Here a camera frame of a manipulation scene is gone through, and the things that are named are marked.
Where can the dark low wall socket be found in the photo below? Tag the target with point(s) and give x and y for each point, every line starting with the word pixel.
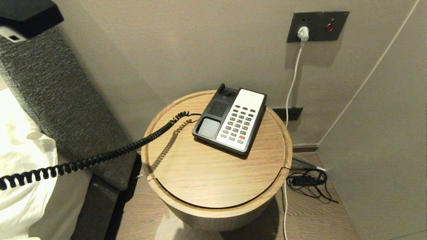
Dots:
pixel 293 113

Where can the grey upholstered headboard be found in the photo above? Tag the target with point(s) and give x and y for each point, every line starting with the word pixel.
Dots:
pixel 66 100

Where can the white power plug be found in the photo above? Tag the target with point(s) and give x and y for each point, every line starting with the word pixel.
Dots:
pixel 303 33

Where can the dark wall socket panel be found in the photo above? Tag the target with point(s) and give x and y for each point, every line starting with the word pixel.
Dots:
pixel 317 26

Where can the white pillow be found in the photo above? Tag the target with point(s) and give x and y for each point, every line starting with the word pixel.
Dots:
pixel 23 160

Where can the black and white desk phone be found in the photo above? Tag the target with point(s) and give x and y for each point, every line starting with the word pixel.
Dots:
pixel 240 116

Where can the round wooden side table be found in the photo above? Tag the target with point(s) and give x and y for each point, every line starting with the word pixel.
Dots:
pixel 213 173

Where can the black device top left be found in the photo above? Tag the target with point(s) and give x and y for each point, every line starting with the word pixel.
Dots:
pixel 23 16

